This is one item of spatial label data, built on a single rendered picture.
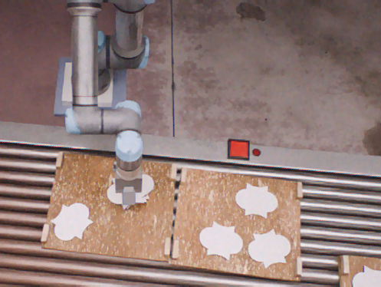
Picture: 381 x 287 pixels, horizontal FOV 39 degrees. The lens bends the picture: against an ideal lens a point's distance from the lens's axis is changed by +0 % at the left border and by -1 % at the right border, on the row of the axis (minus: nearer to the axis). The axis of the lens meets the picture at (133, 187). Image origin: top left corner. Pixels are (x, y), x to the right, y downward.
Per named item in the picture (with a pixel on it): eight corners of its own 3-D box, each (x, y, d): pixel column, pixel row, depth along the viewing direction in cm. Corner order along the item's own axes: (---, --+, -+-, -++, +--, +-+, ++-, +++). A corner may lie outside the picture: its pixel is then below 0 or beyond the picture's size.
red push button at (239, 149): (229, 143, 190) (230, 140, 189) (246, 144, 190) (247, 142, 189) (229, 157, 187) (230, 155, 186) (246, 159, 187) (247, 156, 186)
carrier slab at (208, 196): (181, 168, 184) (181, 166, 183) (299, 184, 183) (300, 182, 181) (169, 265, 169) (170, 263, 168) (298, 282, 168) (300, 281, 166)
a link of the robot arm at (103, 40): (73, 51, 197) (71, 24, 185) (110, 51, 197) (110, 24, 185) (72, 76, 191) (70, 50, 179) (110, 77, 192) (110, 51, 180)
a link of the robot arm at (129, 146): (142, 127, 149) (143, 153, 145) (141, 146, 159) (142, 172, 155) (114, 127, 149) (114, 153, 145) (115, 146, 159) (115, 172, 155)
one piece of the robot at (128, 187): (113, 189, 155) (113, 211, 170) (143, 188, 155) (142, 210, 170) (112, 153, 160) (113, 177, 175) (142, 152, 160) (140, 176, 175)
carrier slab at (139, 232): (60, 154, 186) (59, 152, 185) (176, 166, 185) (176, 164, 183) (41, 249, 171) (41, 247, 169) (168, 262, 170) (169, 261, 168)
